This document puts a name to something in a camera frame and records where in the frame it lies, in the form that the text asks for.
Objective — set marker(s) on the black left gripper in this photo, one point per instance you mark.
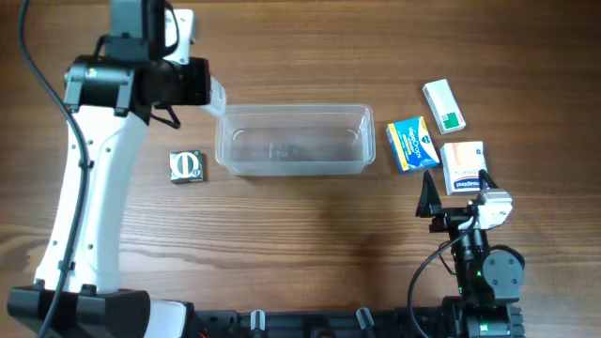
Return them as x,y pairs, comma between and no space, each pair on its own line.
198,82

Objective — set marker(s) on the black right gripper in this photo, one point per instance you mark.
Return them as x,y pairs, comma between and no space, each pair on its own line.
453,221

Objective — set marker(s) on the blue VapoDrops lozenge box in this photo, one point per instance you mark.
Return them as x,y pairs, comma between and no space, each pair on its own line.
412,145

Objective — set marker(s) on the green Zam-Buk ointment box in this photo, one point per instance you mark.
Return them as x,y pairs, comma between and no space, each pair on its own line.
186,166

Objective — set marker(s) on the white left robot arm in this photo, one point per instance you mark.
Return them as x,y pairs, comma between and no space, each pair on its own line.
141,67

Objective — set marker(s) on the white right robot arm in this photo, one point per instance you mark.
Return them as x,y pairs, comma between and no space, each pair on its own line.
488,277

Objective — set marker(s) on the clear plastic container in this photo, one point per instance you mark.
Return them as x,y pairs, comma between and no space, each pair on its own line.
291,140

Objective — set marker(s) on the white Hansaplast plaster box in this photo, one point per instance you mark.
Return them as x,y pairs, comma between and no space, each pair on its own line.
461,165

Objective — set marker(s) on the white green medicine box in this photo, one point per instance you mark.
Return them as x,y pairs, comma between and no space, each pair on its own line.
443,105

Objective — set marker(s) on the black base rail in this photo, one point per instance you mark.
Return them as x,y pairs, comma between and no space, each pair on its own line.
383,324

